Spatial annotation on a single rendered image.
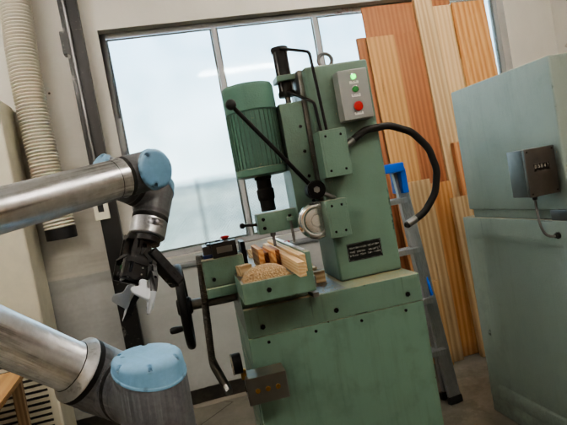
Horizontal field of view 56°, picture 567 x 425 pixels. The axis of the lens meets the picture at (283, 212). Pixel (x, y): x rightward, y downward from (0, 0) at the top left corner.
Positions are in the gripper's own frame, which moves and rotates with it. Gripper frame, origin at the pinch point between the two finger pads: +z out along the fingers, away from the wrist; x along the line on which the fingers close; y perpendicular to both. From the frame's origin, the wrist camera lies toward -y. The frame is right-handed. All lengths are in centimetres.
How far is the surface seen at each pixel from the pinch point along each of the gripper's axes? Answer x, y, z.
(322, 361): -8, -64, -1
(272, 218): -17, -46, -46
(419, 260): -39, -147, -63
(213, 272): -25.0, -30.8, -24.2
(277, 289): 1.5, -37.9, -16.1
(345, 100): 15, -48, -79
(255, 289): -1.3, -32.4, -15.2
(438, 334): -41, -162, -31
